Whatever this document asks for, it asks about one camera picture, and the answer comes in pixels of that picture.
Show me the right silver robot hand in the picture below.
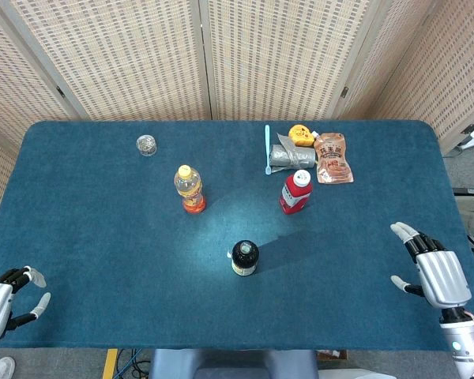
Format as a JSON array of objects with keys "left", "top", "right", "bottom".
[{"left": 389, "top": 221, "right": 473, "bottom": 311}]

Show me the red NFC juice bottle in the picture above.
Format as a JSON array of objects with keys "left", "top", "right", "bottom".
[{"left": 278, "top": 169, "right": 314, "bottom": 216}]

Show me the orange iced tea bottle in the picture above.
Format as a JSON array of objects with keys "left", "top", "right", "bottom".
[{"left": 173, "top": 164, "right": 207, "bottom": 215}]

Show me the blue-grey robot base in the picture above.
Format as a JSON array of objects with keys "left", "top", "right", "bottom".
[{"left": 148, "top": 348, "right": 320, "bottom": 379}]

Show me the white shoe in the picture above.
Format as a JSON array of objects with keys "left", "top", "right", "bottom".
[{"left": 0, "top": 356, "right": 16, "bottom": 379}]

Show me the blue felt table cover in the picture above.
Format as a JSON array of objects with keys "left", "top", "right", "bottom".
[{"left": 0, "top": 120, "right": 474, "bottom": 352}]

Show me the brown cardboard box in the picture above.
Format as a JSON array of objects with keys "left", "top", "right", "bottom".
[{"left": 317, "top": 349, "right": 348, "bottom": 361}]

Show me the brown sauce pouch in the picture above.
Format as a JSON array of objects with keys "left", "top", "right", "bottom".
[{"left": 312, "top": 132, "right": 355, "bottom": 185}]

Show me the grey foil pouch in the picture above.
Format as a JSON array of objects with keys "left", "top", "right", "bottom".
[{"left": 269, "top": 133, "right": 317, "bottom": 174}]

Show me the dark brown tea bottle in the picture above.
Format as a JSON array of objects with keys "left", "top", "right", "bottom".
[{"left": 231, "top": 239, "right": 260, "bottom": 277}]

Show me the yellow snack package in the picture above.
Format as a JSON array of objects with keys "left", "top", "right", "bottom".
[{"left": 288, "top": 124, "right": 316, "bottom": 148}]

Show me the small clear glass jar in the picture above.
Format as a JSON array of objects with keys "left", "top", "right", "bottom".
[{"left": 135, "top": 134, "right": 158, "bottom": 158}]

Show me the light blue toothbrush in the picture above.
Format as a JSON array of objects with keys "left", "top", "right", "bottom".
[{"left": 264, "top": 124, "right": 273, "bottom": 175}]

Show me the woven folding screen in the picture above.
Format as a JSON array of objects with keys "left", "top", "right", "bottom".
[{"left": 0, "top": 0, "right": 474, "bottom": 246}]

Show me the blue floor cable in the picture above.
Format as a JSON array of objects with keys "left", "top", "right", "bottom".
[{"left": 116, "top": 348, "right": 143, "bottom": 379}]

